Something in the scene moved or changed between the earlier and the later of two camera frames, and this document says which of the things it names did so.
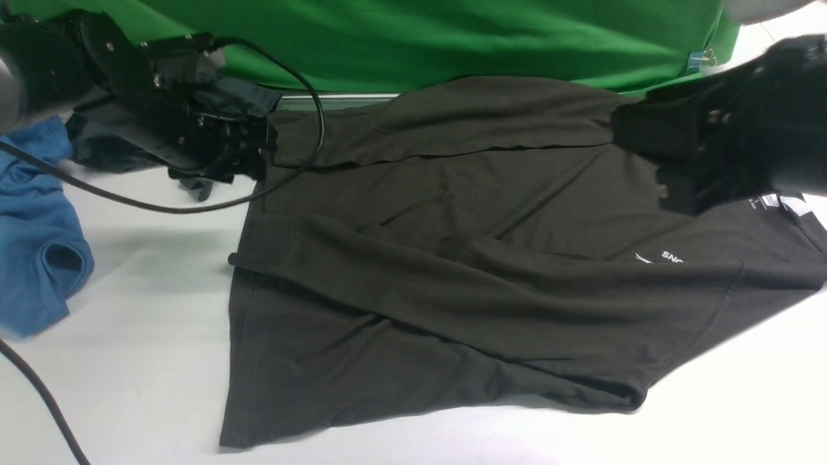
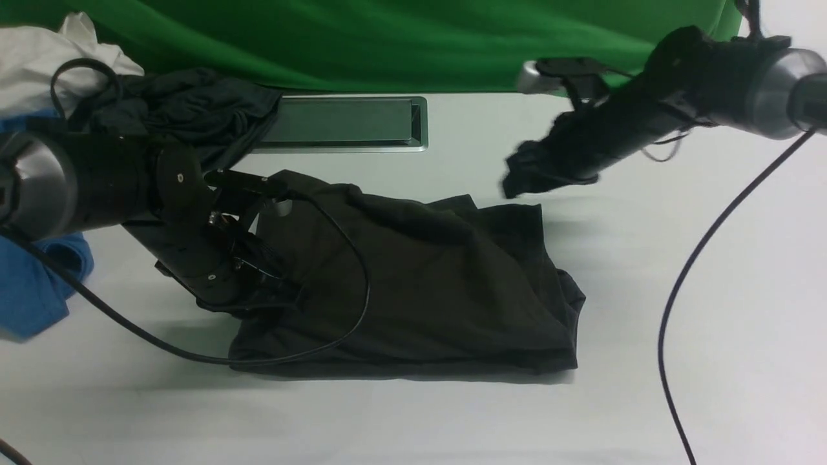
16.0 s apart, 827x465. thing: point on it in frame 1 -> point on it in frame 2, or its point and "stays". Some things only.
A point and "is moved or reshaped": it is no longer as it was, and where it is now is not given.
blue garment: (44, 258) stays
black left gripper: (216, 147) -> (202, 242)
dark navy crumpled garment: (203, 132) stays
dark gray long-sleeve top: (437, 253) is moved or reshaped
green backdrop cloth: (358, 46) stays
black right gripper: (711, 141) -> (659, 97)
